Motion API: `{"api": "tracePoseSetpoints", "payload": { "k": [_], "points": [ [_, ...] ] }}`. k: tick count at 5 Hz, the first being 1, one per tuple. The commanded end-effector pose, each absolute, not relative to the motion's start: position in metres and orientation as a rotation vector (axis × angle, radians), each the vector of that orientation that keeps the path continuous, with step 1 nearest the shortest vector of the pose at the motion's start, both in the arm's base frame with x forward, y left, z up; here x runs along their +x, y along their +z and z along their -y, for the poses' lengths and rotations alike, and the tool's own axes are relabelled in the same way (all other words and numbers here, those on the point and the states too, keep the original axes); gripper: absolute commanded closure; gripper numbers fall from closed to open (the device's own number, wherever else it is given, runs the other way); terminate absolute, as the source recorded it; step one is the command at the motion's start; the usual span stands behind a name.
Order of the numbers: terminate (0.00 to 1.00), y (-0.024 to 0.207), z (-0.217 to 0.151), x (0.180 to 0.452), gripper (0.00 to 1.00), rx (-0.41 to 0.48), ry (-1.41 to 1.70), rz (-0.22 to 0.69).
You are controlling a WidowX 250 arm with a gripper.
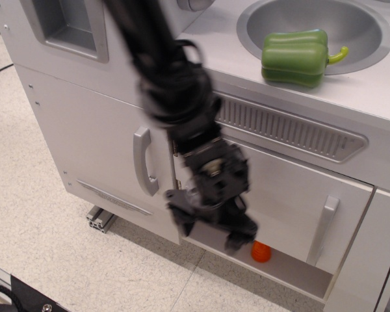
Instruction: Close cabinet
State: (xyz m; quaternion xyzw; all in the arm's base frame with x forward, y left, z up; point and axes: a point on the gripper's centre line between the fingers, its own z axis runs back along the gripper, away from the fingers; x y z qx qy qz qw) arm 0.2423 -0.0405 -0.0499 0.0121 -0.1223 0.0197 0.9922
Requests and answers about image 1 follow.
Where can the grey round knob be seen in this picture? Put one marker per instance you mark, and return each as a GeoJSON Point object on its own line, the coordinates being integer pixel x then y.
{"type": "Point", "coordinates": [194, 5]}

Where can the green toy bell pepper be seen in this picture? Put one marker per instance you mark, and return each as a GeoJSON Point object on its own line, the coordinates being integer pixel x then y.
{"type": "Point", "coordinates": [298, 58]}

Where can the grey cabinet door handle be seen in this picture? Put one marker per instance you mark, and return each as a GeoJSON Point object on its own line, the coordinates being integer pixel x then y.
{"type": "Point", "coordinates": [327, 215]}

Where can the white cabinet door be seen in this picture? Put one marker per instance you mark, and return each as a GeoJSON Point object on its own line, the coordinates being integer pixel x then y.
{"type": "Point", "coordinates": [286, 198]}

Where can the grey ice dispenser recess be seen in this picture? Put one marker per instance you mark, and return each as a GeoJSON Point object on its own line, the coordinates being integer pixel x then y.
{"type": "Point", "coordinates": [76, 27]}

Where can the white toy sink cabinet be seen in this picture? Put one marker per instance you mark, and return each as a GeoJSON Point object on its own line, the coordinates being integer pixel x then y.
{"type": "Point", "coordinates": [355, 96]}

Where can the grey fridge door handle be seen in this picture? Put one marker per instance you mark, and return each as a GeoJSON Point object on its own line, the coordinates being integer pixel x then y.
{"type": "Point", "coordinates": [141, 142]}

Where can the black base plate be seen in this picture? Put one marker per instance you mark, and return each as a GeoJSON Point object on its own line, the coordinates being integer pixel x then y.
{"type": "Point", "coordinates": [19, 296]}

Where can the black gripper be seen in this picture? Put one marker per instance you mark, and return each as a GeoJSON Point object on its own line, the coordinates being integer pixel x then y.
{"type": "Point", "coordinates": [229, 216]}

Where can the silver fridge emblem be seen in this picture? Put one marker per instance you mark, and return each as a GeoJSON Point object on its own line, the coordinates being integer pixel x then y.
{"type": "Point", "coordinates": [114, 199]}

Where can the aluminium extrusion bar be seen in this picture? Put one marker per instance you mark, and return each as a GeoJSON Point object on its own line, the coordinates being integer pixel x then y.
{"type": "Point", "coordinates": [100, 219]}

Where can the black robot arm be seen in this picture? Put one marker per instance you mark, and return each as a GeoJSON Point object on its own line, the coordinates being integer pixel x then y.
{"type": "Point", "coordinates": [178, 96]}

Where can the orange toy carrot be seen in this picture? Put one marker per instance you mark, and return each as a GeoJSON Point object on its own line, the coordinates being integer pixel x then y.
{"type": "Point", "coordinates": [260, 252]}

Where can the grey vent panel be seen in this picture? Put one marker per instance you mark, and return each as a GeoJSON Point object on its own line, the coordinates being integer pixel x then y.
{"type": "Point", "coordinates": [304, 134]}

